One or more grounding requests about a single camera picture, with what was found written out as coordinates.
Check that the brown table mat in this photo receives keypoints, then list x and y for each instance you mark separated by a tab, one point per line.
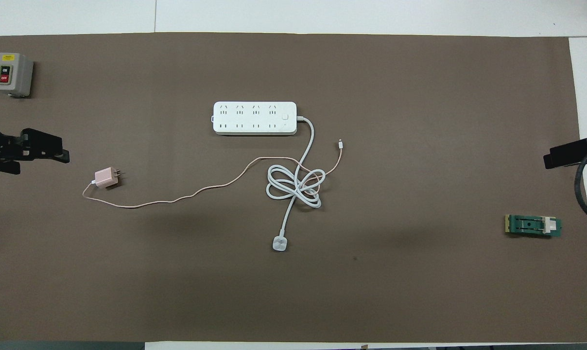
420	291

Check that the grey on-off switch box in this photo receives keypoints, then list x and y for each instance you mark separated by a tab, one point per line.
19	73

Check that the pink charger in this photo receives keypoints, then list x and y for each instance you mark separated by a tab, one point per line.
106	177

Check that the white power strip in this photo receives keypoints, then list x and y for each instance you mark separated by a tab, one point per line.
254	118

